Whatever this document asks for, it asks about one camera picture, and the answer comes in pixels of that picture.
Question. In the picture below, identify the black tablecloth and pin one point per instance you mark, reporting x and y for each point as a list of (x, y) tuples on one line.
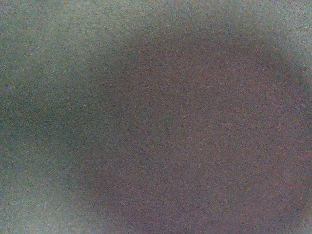
[(155, 116)]

